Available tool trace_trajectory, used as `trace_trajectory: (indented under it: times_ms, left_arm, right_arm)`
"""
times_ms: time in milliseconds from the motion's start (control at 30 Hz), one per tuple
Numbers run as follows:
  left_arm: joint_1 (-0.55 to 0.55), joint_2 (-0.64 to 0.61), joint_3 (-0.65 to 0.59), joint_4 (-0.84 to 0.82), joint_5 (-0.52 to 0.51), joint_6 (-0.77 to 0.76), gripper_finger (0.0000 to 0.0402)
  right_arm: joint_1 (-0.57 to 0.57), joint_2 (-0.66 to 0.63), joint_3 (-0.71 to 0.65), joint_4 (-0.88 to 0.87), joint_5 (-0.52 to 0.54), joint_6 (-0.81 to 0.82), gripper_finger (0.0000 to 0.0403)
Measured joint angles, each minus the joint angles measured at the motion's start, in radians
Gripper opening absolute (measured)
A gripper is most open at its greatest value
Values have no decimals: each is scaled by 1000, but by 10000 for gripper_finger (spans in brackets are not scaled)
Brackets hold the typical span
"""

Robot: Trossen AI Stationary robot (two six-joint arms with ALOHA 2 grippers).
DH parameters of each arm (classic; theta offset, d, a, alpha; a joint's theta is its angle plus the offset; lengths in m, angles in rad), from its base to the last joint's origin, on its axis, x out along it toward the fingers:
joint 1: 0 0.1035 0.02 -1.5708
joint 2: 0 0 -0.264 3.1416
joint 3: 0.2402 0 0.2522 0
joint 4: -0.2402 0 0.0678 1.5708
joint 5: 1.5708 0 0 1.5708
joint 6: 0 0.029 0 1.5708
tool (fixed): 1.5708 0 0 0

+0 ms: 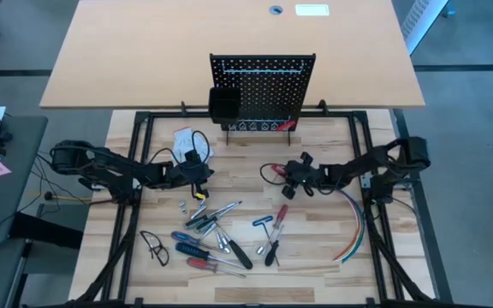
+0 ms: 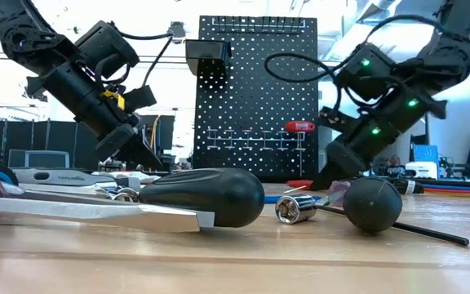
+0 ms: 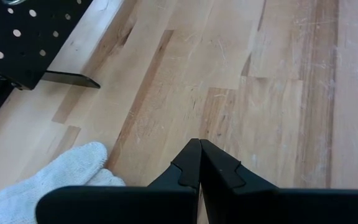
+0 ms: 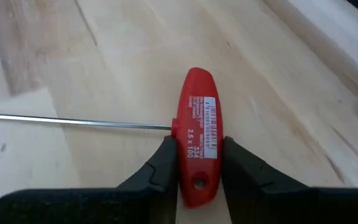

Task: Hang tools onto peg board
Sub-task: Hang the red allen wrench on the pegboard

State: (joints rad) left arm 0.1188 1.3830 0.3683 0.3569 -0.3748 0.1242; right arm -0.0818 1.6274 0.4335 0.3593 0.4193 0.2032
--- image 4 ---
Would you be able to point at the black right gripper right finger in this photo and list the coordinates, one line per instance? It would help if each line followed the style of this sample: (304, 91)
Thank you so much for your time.
(275, 205)

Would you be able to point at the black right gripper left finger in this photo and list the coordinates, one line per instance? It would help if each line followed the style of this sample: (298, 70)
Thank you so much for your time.
(104, 205)

